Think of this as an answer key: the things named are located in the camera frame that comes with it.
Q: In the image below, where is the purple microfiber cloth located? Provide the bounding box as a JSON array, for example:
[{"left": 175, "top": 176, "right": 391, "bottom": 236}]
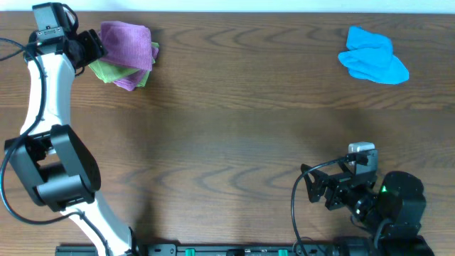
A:
[{"left": 100, "top": 21, "right": 152, "bottom": 71}]

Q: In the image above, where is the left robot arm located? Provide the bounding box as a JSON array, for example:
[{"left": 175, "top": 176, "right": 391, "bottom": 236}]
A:
[{"left": 3, "top": 2, "right": 146, "bottom": 255}]

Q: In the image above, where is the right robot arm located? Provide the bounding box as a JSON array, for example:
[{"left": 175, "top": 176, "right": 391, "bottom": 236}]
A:
[{"left": 298, "top": 143, "right": 433, "bottom": 255}]

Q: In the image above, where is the top green folded cloth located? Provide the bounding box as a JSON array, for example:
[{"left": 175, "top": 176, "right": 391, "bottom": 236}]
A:
[{"left": 89, "top": 60, "right": 139, "bottom": 83}]

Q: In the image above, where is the green folded cloth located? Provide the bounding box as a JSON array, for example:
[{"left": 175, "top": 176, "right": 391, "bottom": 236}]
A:
[
  {"left": 137, "top": 42, "right": 159, "bottom": 87},
  {"left": 89, "top": 60, "right": 139, "bottom": 83}
]

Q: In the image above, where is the purple folded cloth in stack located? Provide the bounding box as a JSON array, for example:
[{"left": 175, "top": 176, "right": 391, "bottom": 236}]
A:
[{"left": 113, "top": 68, "right": 151, "bottom": 91}]

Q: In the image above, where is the bottom green folded cloth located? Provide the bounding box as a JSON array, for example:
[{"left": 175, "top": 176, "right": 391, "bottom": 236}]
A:
[{"left": 137, "top": 42, "right": 159, "bottom": 87}]

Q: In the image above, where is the blue microfiber cloth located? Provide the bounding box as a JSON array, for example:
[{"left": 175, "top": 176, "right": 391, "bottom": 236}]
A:
[{"left": 338, "top": 26, "right": 410, "bottom": 85}]

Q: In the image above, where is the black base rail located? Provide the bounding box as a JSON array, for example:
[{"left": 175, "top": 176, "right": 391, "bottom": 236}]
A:
[{"left": 55, "top": 242, "right": 337, "bottom": 256}]

